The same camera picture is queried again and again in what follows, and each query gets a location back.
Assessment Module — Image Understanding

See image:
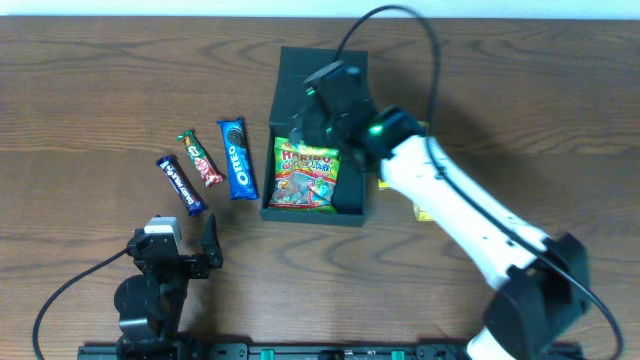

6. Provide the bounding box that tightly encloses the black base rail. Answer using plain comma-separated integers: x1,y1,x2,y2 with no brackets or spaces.
76,341,585,360

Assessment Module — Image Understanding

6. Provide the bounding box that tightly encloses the dark green lidded box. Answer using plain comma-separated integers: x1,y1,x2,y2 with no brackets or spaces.
260,47,369,226

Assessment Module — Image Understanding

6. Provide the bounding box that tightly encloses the Haribo gummy candy bag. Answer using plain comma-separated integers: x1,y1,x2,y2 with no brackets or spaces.
268,137,341,214

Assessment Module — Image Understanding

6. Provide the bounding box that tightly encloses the blue Oreo cookie pack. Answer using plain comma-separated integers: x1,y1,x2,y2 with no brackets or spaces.
217,117,259,200

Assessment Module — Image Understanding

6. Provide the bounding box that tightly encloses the red green KitKat bar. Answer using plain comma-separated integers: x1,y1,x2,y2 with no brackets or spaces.
176,129,224,187

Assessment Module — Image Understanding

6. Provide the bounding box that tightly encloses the purple Dairy Milk bar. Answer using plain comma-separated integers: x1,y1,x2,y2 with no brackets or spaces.
156,155,207,217

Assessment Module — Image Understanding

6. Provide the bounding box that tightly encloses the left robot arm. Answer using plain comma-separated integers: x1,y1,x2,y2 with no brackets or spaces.
114,215,223,359

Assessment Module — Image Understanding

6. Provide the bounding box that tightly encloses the yellow Mentos gum jar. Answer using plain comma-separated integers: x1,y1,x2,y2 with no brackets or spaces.
413,203,434,222

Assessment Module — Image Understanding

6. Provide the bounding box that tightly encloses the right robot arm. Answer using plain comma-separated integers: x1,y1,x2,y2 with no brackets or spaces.
291,61,589,359

